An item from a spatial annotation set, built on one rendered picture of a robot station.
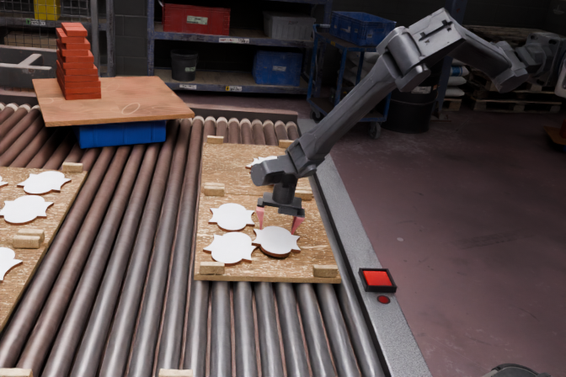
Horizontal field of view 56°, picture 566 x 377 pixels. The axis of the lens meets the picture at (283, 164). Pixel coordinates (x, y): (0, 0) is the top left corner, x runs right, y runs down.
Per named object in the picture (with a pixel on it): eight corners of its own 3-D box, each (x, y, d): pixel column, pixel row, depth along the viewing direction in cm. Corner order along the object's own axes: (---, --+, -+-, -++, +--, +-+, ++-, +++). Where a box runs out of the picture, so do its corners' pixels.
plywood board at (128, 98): (157, 80, 234) (157, 76, 233) (194, 118, 194) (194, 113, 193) (32, 83, 211) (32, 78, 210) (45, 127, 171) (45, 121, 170)
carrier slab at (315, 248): (313, 202, 165) (314, 198, 164) (340, 284, 128) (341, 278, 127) (200, 197, 160) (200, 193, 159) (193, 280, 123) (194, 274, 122)
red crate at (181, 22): (223, 28, 578) (225, 2, 567) (229, 36, 539) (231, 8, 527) (161, 24, 561) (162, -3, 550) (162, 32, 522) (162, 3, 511)
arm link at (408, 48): (462, 36, 94) (435, -6, 98) (403, 82, 102) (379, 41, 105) (534, 76, 129) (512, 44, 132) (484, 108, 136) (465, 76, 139)
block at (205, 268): (224, 270, 125) (225, 261, 124) (224, 275, 123) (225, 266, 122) (199, 269, 124) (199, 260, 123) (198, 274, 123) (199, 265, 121)
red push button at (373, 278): (384, 275, 134) (386, 271, 133) (392, 290, 128) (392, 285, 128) (361, 274, 133) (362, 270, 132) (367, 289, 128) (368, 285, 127)
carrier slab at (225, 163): (296, 151, 202) (296, 146, 202) (313, 202, 165) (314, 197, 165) (203, 146, 197) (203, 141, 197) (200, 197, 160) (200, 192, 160)
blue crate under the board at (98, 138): (146, 114, 221) (146, 92, 217) (168, 142, 196) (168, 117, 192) (66, 119, 206) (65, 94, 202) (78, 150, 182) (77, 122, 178)
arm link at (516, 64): (540, 64, 128) (528, 46, 130) (515, 66, 123) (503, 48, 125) (512, 87, 135) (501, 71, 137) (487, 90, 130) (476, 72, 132)
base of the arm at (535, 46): (548, 87, 134) (563, 39, 129) (530, 89, 130) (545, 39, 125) (519, 77, 140) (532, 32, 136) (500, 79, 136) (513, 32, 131)
